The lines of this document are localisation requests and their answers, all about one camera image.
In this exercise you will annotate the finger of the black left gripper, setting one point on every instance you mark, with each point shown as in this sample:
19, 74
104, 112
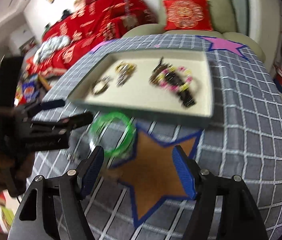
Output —
62, 125
33, 108

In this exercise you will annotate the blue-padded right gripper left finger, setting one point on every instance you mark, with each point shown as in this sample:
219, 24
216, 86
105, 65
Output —
74, 188

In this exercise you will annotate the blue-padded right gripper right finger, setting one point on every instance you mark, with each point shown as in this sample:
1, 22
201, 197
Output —
200, 186

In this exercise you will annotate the green translucent bangle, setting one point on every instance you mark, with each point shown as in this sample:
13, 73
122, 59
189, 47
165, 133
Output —
99, 126

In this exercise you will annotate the silver rhinestone hair clip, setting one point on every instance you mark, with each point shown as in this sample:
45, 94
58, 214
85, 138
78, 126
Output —
122, 78

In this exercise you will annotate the black claw hair clip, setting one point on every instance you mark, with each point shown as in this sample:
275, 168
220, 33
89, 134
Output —
176, 80

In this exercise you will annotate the cream jewelry tray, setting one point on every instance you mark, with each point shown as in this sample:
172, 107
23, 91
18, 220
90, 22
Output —
98, 91

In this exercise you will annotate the blue snack box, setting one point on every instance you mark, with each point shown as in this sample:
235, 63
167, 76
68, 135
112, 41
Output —
30, 89

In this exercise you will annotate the grey checked tablecloth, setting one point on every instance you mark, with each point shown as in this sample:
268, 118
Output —
244, 137

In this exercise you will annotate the grey white knotted cloth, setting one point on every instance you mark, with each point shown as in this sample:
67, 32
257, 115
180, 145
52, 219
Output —
51, 46

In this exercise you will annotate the red wedding bedspread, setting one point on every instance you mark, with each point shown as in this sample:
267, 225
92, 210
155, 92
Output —
98, 21

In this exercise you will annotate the red embroidered cushion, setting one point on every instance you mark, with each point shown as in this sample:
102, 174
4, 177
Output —
187, 15

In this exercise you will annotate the green armchair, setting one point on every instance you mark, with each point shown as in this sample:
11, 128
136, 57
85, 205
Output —
223, 21

